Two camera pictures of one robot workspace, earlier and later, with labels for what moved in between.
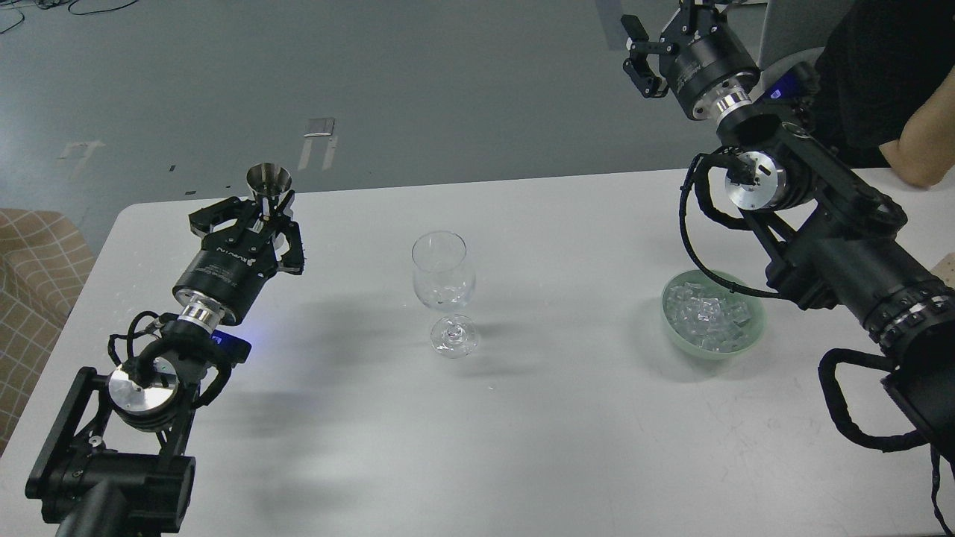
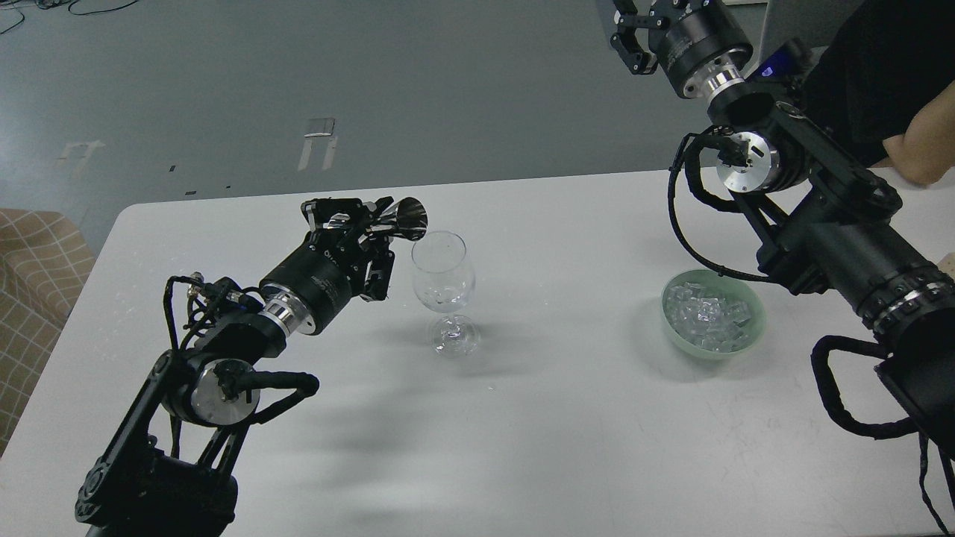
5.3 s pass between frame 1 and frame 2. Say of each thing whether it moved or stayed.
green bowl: stayed
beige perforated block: stayed
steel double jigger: moved
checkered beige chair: stayed
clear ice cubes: stayed
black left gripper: moved
